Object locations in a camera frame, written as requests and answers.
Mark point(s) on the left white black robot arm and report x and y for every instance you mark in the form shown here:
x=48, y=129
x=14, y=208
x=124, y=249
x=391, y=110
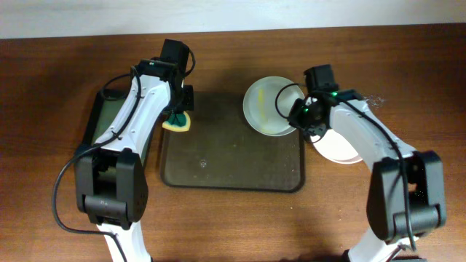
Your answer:
x=111, y=186

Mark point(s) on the small black tray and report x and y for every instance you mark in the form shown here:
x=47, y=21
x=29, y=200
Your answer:
x=101, y=116

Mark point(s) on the white plate with yellow stain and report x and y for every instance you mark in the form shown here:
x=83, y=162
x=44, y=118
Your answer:
x=335, y=148

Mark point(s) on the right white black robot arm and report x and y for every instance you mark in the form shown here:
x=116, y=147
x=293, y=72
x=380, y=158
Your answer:
x=406, y=196

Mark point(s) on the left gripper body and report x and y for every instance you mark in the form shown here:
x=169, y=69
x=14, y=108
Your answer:
x=184, y=101

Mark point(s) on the large brown serving tray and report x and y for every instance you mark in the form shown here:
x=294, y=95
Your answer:
x=221, y=150

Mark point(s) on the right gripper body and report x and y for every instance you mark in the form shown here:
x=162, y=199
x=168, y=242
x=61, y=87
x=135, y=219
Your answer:
x=301, y=116

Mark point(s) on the pale grey plate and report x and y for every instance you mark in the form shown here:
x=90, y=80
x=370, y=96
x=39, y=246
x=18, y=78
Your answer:
x=259, y=105

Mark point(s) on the green and yellow sponge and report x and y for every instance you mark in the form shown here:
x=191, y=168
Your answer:
x=179, y=122

